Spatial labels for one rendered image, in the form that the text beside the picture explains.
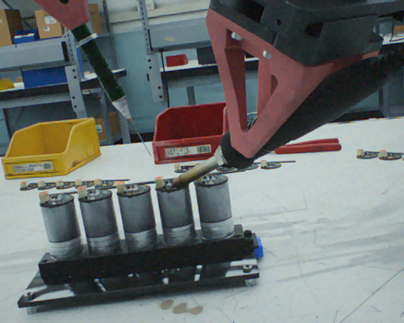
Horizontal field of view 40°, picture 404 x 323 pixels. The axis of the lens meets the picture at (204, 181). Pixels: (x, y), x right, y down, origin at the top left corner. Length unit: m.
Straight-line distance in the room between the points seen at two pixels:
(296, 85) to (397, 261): 0.18
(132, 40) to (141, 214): 4.69
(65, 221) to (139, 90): 4.70
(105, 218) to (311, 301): 0.15
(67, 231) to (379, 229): 0.24
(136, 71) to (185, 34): 2.36
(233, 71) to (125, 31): 4.80
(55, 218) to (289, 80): 0.21
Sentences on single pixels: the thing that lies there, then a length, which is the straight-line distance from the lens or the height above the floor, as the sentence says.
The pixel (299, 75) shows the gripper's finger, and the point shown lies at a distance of 0.25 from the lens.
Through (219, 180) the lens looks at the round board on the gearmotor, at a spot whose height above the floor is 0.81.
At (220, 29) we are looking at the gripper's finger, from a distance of 0.28.
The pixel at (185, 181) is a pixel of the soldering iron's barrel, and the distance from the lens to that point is 0.37.
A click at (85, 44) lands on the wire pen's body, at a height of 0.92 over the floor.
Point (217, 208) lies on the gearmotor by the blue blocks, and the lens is 0.39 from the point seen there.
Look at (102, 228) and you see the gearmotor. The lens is 0.40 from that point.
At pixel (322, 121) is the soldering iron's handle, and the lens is 0.28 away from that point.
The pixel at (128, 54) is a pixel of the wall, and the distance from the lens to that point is 5.08.
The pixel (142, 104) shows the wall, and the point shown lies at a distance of 5.10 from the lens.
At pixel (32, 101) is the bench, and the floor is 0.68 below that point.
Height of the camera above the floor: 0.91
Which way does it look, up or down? 15 degrees down
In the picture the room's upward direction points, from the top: 8 degrees counter-clockwise
